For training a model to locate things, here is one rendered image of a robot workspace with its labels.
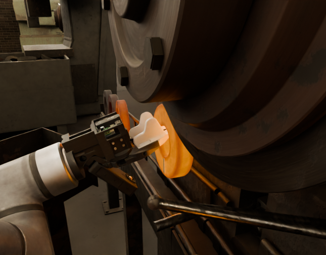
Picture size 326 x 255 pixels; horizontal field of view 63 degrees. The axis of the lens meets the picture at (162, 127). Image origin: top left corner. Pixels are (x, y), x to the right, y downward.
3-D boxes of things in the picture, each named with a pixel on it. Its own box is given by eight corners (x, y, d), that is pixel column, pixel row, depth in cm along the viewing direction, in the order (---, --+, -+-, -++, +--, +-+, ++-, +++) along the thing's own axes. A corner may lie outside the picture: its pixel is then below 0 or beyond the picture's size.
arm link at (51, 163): (57, 205, 47) (57, 177, 56) (84, 194, 48) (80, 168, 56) (33, 165, 43) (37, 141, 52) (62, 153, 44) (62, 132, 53)
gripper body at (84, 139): (127, 122, 47) (59, 149, 44) (141, 161, 50) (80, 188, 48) (119, 109, 53) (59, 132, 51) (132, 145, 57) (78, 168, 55)
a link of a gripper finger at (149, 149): (160, 143, 50) (115, 162, 48) (162, 150, 50) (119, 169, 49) (152, 133, 54) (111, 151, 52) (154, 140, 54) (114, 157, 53)
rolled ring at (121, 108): (114, 109, 118) (122, 109, 119) (120, 150, 113) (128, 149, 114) (117, 92, 100) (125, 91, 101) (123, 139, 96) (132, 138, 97)
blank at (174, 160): (164, 98, 61) (150, 98, 60) (195, 108, 47) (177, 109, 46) (166, 162, 65) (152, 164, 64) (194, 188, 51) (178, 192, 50)
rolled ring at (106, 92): (106, 91, 129) (112, 90, 130) (102, 88, 147) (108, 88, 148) (109, 128, 134) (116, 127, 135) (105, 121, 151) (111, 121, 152)
